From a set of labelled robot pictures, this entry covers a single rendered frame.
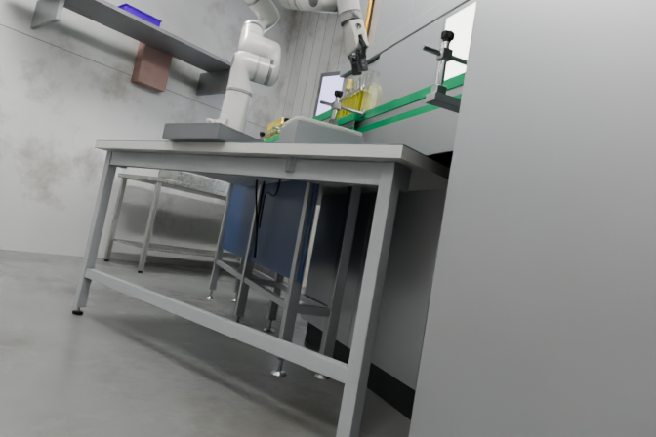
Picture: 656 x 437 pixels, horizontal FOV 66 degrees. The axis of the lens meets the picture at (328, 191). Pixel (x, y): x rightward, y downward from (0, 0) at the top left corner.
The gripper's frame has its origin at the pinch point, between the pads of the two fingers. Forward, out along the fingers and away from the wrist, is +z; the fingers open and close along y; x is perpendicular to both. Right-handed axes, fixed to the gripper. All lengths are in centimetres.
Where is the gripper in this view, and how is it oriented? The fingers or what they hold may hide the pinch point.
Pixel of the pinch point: (359, 67)
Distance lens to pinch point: 174.2
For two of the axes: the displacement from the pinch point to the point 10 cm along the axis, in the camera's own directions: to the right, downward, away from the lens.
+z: 1.8, 9.8, 0.4
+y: -3.1, 0.1, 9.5
